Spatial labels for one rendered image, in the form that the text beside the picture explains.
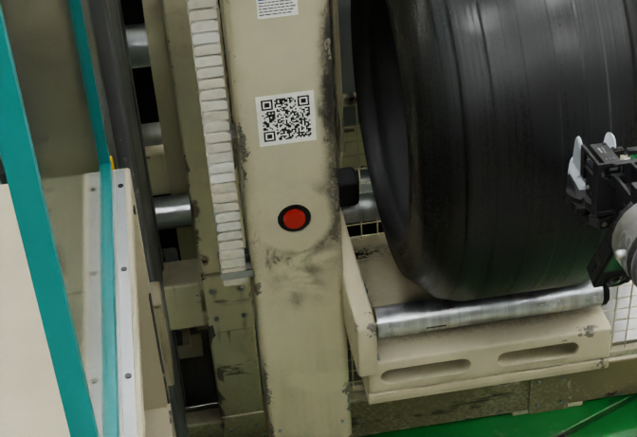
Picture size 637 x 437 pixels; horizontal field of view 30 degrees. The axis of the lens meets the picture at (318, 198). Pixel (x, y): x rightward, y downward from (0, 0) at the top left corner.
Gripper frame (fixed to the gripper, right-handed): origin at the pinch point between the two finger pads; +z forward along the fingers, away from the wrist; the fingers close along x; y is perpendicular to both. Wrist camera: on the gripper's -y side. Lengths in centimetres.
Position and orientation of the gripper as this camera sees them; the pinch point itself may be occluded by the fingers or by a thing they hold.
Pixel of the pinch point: (582, 164)
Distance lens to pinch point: 141.8
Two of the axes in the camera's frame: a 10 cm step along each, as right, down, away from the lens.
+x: -9.9, 1.3, -1.0
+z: -1.5, -4.6, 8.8
